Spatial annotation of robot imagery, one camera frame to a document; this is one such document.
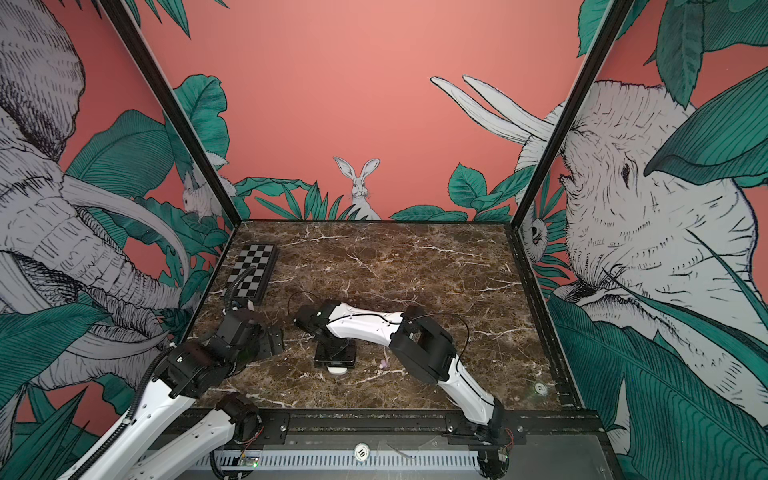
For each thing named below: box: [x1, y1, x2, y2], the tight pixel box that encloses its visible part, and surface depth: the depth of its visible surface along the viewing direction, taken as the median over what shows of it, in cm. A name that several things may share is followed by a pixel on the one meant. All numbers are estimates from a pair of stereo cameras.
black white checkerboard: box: [223, 243, 280, 305], surface depth 106 cm
